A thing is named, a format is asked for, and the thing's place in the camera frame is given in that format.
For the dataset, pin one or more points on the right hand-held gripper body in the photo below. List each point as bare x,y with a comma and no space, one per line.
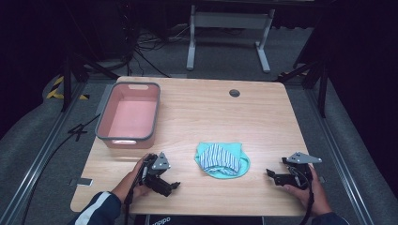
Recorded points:
299,170

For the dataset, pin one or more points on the grey metal floor rail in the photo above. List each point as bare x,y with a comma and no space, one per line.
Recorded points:
338,150
40,156

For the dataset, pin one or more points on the black tape cross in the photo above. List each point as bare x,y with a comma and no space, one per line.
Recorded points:
77,131

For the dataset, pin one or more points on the person's right hand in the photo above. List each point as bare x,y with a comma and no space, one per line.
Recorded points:
313,195

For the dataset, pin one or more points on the grey metal table frame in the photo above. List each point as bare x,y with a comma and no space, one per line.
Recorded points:
230,22

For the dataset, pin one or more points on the grey table grommet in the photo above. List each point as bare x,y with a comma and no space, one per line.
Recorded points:
234,93

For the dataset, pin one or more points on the teal and striped cloth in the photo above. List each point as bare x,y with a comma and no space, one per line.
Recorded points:
222,160

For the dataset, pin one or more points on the pink basket with grey rim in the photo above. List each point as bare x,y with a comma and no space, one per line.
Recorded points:
130,115

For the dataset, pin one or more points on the yellow and black floor tape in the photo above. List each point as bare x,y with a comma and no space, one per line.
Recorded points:
53,92

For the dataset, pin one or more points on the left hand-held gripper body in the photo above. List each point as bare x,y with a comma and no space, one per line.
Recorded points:
159,163

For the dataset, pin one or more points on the small metal bracket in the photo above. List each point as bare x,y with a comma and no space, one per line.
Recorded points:
82,182

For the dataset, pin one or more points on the black metal stand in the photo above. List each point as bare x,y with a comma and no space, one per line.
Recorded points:
322,90
67,84

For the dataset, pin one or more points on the person's left hand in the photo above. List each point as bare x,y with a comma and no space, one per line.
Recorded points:
135,182

